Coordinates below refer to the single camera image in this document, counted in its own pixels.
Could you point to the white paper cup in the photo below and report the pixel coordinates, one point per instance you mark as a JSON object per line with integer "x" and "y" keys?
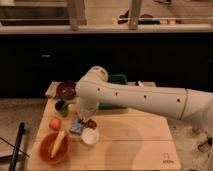
{"x": 90, "y": 136}

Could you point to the orange bowl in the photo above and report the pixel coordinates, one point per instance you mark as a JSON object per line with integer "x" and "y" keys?
{"x": 46, "y": 147}

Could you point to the dark purple grape bunch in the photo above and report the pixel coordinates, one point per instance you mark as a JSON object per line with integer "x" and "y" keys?
{"x": 90, "y": 124}

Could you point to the orange peach fruit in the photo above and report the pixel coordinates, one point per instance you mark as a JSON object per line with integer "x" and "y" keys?
{"x": 55, "y": 124}

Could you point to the green plastic tray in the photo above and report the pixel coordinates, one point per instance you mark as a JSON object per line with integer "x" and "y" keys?
{"x": 116, "y": 79}

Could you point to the blue sponge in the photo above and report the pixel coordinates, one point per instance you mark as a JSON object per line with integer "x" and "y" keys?
{"x": 75, "y": 127}

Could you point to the black tripod stand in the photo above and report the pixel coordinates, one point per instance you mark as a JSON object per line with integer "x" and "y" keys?
{"x": 16, "y": 147}

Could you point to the wooden block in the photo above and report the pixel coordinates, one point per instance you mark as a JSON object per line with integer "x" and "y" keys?
{"x": 51, "y": 91}

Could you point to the dark green cup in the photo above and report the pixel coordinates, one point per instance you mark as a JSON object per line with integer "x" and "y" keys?
{"x": 62, "y": 107}

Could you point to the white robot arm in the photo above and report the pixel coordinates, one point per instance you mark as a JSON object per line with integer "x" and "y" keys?
{"x": 192, "y": 106}

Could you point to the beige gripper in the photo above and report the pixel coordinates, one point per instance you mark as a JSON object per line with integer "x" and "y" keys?
{"x": 83, "y": 122}

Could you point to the dark red bowl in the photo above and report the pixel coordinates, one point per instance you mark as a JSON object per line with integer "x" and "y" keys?
{"x": 66, "y": 90}

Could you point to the yellow banana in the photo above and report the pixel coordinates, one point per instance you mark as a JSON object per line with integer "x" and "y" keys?
{"x": 57, "y": 143}

